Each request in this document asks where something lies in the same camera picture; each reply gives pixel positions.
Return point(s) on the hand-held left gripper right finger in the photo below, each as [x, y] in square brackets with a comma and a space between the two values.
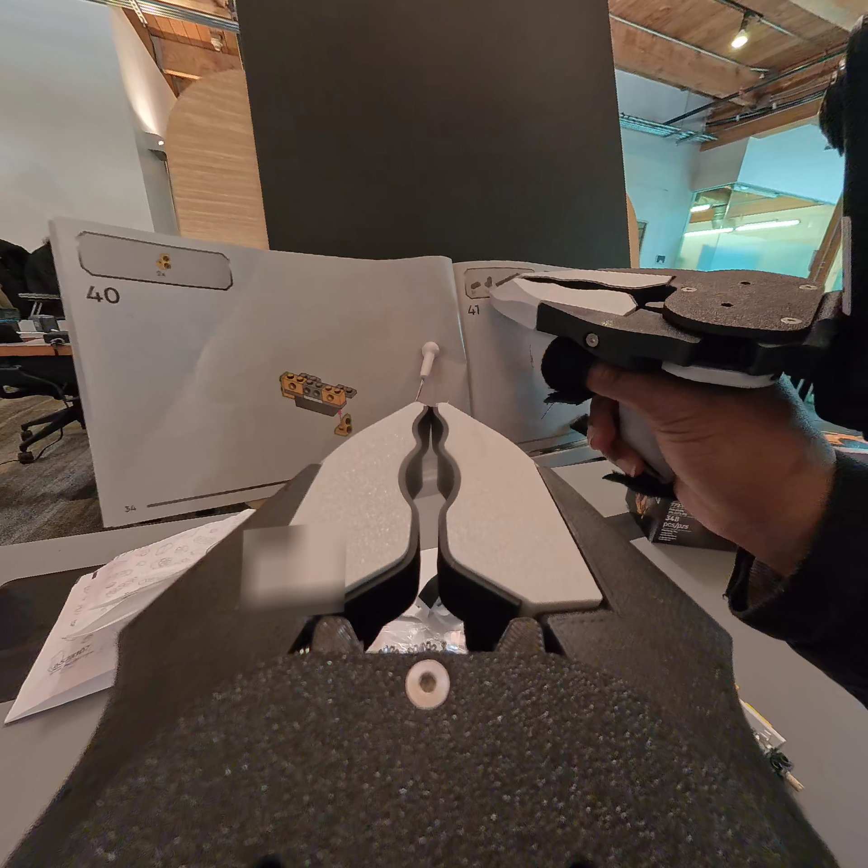
[515, 529]

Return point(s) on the person's right forearm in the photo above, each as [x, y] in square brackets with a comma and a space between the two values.
[814, 597]

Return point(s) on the clear bag of dark parts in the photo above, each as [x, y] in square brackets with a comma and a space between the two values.
[420, 637]

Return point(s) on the white paper bag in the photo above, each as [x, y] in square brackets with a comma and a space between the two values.
[88, 610]

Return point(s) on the person's right hand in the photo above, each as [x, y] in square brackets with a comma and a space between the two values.
[732, 461]

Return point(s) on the ceiling lamp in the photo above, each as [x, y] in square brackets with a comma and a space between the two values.
[739, 37]

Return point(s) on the black office chair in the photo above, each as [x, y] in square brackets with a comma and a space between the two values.
[51, 424]

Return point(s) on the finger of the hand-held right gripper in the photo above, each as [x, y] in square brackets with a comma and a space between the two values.
[569, 298]
[610, 278]

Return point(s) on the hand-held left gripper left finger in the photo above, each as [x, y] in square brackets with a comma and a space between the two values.
[373, 488]

